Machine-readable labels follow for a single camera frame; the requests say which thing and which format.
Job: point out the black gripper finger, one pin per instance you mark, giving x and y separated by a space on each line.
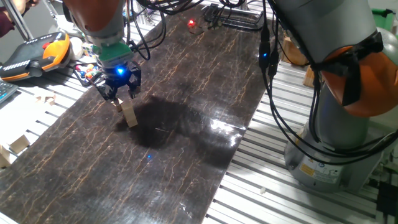
134 90
109 93

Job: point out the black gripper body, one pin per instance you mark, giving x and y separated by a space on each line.
119 77

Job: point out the maroon sleeved forearm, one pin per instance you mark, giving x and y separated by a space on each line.
4 23

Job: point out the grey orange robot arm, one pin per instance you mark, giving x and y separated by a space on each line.
326 31

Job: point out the bare person hand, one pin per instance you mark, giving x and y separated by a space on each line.
25 3

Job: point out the green wrist adapter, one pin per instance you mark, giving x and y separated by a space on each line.
113 53

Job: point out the coloured bead toy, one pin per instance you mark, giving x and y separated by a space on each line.
86 71

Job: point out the white puzzle cube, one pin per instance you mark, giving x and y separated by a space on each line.
88 49

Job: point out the small wooden pieces pile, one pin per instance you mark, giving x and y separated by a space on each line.
46 99

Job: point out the orange black teach pendant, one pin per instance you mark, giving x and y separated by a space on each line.
28 59

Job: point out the small board red light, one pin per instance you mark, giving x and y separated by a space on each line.
191 23

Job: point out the dark marble pattern mat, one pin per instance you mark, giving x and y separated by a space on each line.
77 186

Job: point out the black computer keyboard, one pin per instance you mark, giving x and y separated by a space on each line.
6 91

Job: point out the large wooden block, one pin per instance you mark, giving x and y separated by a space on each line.
3 157
19 143

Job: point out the small white scrap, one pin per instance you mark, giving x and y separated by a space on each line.
262 189

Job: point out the green felt mat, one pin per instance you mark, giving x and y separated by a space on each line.
381 18

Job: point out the aluminium frame post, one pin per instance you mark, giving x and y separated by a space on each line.
18 18

